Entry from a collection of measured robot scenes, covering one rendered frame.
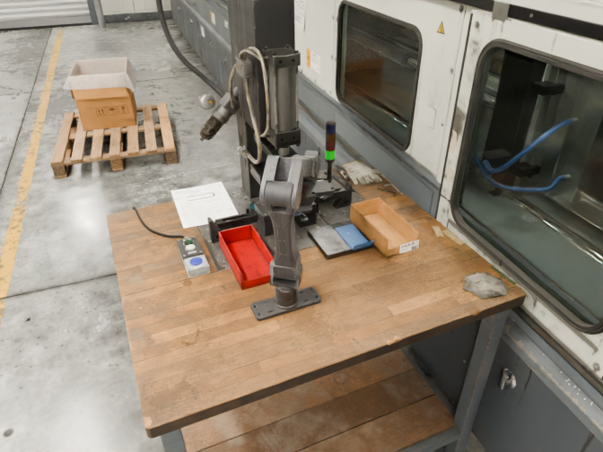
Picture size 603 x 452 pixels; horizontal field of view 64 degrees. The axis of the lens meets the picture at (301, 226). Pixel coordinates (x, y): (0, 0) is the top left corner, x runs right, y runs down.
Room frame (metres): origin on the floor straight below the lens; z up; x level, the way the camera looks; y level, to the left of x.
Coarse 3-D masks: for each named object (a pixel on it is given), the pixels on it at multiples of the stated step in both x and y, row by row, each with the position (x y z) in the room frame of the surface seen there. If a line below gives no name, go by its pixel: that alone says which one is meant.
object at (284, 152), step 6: (264, 138) 1.63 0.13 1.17; (264, 144) 1.54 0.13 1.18; (270, 144) 1.54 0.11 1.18; (264, 150) 1.54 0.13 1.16; (270, 150) 1.50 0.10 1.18; (276, 150) 1.50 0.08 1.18; (282, 150) 1.46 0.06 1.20; (288, 150) 1.47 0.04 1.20; (282, 156) 1.45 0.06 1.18; (288, 156) 1.45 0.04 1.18; (264, 162) 1.49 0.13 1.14; (252, 168) 1.46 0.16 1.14; (258, 168) 1.45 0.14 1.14; (264, 168) 1.45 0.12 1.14; (252, 174) 1.46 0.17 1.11; (258, 174) 1.40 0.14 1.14; (258, 180) 1.40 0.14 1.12; (276, 180) 1.41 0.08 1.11; (282, 180) 1.42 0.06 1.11
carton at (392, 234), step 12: (360, 204) 1.51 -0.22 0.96; (372, 204) 1.53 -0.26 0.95; (384, 204) 1.50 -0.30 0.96; (360, 216) 1.43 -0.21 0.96; (372, 216) 1.51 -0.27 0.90; (384, 216) 1.50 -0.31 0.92; (396, 216) 1.43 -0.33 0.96; (360, 228) 1.43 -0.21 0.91; (372, 228) 1.35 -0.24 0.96; (384, 228) 1.44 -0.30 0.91; (396, 228) 1.42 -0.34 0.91; (408, 228) 1.36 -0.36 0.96; (384, 240) 1.28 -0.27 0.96; (396, 240) 1.36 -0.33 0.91; (408, 240) 1.35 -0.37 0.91; (384, 252) 1.28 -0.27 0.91; (396, 252) 1.28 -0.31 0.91
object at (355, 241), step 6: (336, 228) 1.41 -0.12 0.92; (342, 228) 1.41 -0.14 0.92; (348, 228) 1.41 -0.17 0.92; (354, 228) 1.41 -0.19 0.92; (342, 234) 1.37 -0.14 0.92; (354, 234) 1.37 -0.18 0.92; (360, 234) 1.37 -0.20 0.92; (348, 240) 1.33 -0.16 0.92; (354, 240) 1.33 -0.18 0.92; (360, 240) 1.33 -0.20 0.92; (366, 240) 1.33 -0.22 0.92; (372, 240) 1.30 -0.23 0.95; (354, 246) 1.27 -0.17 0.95; (360, 246) 1.28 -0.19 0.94; (366, 246) 1.30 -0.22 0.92
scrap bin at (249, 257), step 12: (240, 228) 1.36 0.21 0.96; (252, 228) 1.37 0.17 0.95; (228, 240) 1.35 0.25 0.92; (240, 240) 1.36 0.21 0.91; (252, 240) 1.36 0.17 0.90; (228, 252) 1.23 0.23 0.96; (240, 252) 1.29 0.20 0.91; (252, 252) 1.29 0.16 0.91; (264, 252) 1.26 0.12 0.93; (240, 264) 1.23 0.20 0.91; (252, 264) 1.23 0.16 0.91; (264, 264) 1.23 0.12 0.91; (240, 276) 1.11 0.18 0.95; (252, 276) 1.17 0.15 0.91; (264, 276) 1.14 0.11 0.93
